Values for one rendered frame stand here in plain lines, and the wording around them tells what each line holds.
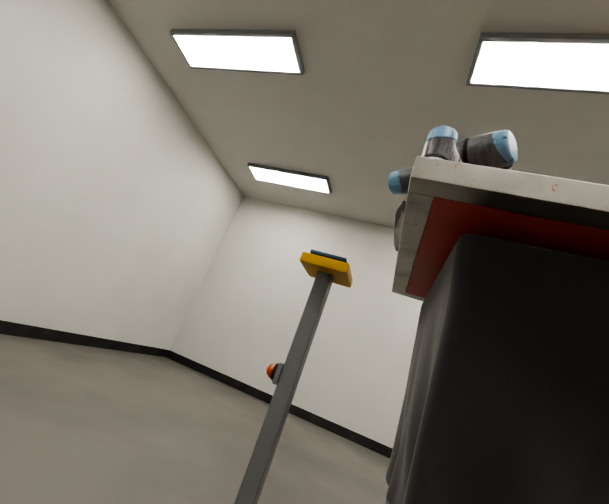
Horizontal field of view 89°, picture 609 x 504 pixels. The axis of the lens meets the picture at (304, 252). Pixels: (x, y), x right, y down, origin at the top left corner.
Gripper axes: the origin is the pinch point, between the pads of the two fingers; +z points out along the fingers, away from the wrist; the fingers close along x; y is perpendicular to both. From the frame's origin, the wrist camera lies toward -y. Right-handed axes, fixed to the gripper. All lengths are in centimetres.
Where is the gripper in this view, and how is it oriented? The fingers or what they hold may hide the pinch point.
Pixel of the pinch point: (409, 247)
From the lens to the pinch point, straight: 73.1
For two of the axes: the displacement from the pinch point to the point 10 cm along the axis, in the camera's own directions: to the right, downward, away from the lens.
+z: -3.7, 8.8, -3.0
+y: 2.1, 3.9, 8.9
